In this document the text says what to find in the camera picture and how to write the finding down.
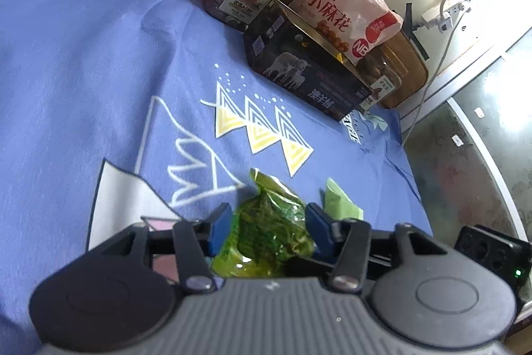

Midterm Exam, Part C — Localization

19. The light green snack packet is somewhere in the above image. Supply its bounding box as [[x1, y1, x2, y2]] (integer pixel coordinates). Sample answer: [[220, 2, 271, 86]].
[[324, 177, 363, 221]]

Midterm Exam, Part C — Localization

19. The dark green snack packet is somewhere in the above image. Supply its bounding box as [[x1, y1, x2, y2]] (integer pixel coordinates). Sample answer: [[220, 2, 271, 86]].
[[211, 168, 315, 278]]

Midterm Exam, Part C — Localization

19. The blue printed cloth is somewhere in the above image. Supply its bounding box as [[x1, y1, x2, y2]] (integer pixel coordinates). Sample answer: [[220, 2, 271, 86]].
[[1, 0, 430, 354]]

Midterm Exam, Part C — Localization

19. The brown snack jar gold lid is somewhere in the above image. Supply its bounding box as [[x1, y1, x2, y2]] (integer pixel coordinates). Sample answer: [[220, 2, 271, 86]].
[[356, 47, 404, 112]]

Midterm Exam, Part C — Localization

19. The brown cushion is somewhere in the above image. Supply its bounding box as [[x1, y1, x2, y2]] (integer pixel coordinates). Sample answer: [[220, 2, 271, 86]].
[[379, 32, 428, 109]]

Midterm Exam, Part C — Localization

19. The white power strip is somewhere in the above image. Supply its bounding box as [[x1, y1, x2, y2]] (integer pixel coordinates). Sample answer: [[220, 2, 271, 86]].
[[421, 0, 465, 33]]

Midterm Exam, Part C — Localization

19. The black sheep print box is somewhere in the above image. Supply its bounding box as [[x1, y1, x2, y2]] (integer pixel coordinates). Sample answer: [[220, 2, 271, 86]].
[[243, 0, 371, 121]]

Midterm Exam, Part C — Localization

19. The pink snack bag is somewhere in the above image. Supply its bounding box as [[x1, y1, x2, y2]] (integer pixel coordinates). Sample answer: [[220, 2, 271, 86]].
[[290, 0, 403, 64]]

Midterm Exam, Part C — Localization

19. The white cable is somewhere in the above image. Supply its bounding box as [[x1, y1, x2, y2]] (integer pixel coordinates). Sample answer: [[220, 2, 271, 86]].
[[400, 0, 479, 148]]

